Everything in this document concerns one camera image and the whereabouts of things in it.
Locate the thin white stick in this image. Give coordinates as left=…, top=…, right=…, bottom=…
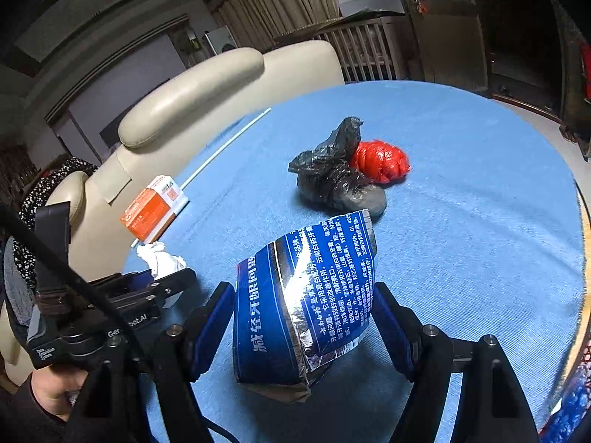
left=130, top=107, right=272, bottom=247

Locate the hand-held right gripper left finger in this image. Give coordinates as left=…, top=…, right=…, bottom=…
left=67, top=281, right=236, bottom=443

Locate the white framed picture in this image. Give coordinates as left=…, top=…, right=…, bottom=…
left=205, top=28, right=237, bottom=54

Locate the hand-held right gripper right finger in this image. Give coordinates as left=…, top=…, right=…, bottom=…
left=372, top=281, right=541, bottom=443

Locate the beige leather sofa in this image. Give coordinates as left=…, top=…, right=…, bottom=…
left=44, top=39, right=345, bottom=287

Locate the person's left hand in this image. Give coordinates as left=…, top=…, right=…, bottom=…
left=30, top=369, right=90, bottom=423

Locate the orange and white box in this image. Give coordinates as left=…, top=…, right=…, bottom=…
left=120, top=175, right=190, bottom=244

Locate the wooden door with glass panel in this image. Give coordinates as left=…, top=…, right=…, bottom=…
left=388, top=0, right=490, bottom=97

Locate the white tissue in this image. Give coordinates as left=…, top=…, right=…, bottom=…
left=136, top=241, right=188, bottom=308

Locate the blue plastic bag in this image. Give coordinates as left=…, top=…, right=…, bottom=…
left=547, top=376, right=591, bottom=443

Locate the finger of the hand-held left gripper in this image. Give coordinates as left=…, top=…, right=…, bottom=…
left=90, top=271, right=153, bottom=293
left=150, top=268, right=197, bottom=303

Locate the red plastic bag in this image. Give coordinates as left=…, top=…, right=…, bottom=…
left=349, top=138, right=411, bottom=186

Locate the dark wooden door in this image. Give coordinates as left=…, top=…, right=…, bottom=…
left=547, top=0, right=591, bottom=162

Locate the black plastic bag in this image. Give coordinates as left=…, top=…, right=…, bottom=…
left=288, top=117, right=387, bottom=217

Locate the person's left forearm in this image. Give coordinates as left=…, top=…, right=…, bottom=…
left=0, top=390, right=70, bottom=443

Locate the dark floral cloth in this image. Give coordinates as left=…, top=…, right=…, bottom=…
left=11, top=157, right=100, bottom=282

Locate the blue toothpaste box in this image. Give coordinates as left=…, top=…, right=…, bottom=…
left=232, top=209, right=380, bottom=404

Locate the blue tablecloth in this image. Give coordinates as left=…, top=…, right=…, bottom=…
left=122, top=80, right=585, bottom=443

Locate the wooden crib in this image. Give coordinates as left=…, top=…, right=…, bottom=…
left=274, top=7, right=411, bottom=85

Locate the red mesh basket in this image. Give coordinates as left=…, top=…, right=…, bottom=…
left=570, top=341, right=591, bottom=381

